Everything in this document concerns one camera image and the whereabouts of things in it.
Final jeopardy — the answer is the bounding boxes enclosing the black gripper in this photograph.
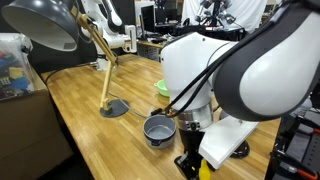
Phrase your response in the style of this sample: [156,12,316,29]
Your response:
[173,129,206,180]

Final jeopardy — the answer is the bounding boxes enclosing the yellow toy lemon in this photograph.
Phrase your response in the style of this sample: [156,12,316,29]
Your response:
[198,159,212,180]

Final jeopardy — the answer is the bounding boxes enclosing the white Franka arm black joints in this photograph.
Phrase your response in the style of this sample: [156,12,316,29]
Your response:
[159,0,320,133]

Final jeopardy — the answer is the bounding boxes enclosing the grey toy pot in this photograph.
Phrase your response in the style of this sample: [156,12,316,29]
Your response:
[142,114,177,150]

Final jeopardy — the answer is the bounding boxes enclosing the black round plate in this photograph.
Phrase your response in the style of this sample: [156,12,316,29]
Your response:
[229,139,251,159]

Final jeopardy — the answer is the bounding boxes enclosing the green plastic bowl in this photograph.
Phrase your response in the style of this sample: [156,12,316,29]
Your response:
[153,79,171,98]

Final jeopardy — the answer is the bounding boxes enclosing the black equipment cart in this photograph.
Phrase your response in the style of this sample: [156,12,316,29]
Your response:
[266,106,320,180]

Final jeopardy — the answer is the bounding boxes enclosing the light wooden desk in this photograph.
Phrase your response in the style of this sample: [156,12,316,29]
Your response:
[136,39,167,63]

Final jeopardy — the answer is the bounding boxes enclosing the black table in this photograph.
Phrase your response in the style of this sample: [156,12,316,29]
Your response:
[166,24,248,43]

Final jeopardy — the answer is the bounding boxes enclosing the black computer monitor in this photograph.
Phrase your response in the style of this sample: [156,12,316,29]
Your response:
[139,4,156,34]

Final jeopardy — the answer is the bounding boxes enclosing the white curtain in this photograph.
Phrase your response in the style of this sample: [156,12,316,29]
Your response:
[181,0,279,34]

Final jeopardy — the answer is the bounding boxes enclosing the brown cardboard box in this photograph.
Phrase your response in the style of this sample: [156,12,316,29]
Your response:
[0,68,74,180]

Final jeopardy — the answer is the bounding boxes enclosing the clear bin of toys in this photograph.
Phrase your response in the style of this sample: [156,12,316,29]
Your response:
[0,32,36,101]

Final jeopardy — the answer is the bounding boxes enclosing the white wrist mount plate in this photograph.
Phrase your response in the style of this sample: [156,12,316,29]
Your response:
[198,116,260,170]

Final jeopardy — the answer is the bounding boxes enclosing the black handled toy screwdriver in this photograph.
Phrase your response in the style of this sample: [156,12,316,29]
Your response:
[150,107,164,117]

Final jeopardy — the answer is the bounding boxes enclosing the grey lamp cable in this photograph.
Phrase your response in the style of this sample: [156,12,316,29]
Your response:
[108,93,152,120]

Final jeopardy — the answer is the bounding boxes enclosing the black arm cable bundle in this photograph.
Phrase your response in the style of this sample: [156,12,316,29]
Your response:
[163,0,301,118]

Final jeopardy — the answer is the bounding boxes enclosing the camera light rig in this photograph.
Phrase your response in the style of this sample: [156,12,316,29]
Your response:
[194,0,238,26]

